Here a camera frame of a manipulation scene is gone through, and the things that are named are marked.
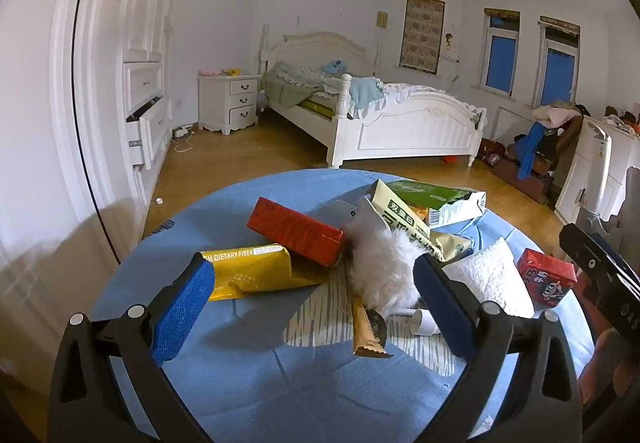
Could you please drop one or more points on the blue hanging garment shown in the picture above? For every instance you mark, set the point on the blue hanging garment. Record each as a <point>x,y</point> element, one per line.
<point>531,148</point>

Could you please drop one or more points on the small white tube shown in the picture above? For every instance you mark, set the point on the small white tube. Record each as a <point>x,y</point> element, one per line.
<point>425,323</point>

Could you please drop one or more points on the small yellow wall item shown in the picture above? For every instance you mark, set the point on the small yellow wall item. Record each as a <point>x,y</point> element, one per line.
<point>382,19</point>

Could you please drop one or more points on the white wardrobe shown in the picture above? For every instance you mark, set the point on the white wardrobe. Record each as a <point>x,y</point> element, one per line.
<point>145,23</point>

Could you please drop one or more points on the blue plush toy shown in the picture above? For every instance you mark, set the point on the blue plush toy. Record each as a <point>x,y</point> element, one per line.
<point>333,67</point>

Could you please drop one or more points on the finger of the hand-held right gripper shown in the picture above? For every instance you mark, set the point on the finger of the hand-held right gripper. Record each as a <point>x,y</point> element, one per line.
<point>587,248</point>

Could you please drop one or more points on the light blue cloth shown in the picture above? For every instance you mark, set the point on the light blue cloth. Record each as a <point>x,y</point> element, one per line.
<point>367,90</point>

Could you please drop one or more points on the white radiator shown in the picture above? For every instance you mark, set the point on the white radiator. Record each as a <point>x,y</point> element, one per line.
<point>512,123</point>

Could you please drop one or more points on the open white drawer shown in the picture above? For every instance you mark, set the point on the open white drawer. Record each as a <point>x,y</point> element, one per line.
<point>147,133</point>

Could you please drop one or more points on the dark wooden chair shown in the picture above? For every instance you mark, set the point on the dark wooden chair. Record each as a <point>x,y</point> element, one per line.
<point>537,183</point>

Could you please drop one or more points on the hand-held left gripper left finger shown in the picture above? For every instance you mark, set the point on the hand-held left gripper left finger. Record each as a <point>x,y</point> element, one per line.
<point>185,308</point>

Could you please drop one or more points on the window with blue pane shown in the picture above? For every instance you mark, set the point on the window with blue pane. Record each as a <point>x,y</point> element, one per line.
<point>557,73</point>
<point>500,55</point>

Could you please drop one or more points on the white striped cloth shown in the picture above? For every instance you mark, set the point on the white striped cloth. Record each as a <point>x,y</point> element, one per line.
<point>320,318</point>

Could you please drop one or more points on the long red box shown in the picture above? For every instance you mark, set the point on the long red box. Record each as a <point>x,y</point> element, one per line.
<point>290,228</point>

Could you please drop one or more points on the blue tablecloth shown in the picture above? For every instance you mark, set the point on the blue tablecloth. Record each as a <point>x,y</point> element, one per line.
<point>250,398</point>

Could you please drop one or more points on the green blanket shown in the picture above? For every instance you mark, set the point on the green blanket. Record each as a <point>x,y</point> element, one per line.
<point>285,88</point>

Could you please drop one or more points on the white paper towel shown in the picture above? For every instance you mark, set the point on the white paper towel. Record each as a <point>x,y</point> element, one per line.
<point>490,273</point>

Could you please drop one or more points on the white bed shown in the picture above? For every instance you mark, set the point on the white bed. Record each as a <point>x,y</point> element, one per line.
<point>400,128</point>

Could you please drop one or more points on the white nightstand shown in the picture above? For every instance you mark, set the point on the white nightstand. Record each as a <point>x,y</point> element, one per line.
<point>235,103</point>

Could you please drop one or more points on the white dresser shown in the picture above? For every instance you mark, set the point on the white dresser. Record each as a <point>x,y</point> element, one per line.
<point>585,173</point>

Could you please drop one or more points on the white fluffy ball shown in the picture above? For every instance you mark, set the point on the white fluffy ball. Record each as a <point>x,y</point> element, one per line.
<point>385,268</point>

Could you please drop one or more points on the small red box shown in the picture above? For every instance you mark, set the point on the small red box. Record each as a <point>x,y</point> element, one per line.
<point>542,275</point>

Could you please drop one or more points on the cream printed packet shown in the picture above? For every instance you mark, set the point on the cream printed packet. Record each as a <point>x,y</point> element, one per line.
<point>400,218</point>

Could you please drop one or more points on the clothes on dresser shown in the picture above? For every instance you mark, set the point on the clothes on dresser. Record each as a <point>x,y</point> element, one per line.
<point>622,119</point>

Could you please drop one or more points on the pile of clothes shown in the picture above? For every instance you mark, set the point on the pile of clothes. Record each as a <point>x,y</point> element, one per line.
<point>555,114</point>

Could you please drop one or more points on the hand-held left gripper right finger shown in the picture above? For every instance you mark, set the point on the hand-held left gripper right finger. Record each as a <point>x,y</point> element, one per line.
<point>445,303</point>

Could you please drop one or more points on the patterned wall hanging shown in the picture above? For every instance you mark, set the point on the patterned wall hanging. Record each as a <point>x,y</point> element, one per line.
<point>422,33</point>

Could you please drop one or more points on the pink item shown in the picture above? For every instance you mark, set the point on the pink item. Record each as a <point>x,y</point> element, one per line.
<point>207,72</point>

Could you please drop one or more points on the white power strip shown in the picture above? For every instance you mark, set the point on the white power strip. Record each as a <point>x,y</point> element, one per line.
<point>181,130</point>

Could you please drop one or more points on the yellow snack packet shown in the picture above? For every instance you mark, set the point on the yellow snack packet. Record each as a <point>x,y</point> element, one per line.
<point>255,273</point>

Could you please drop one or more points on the green white carton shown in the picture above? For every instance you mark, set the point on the green white carton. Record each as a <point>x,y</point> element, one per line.
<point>425,193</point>

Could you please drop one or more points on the gold brown wrapper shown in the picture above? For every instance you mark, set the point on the gold brown wrapper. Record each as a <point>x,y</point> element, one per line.
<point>362,333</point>

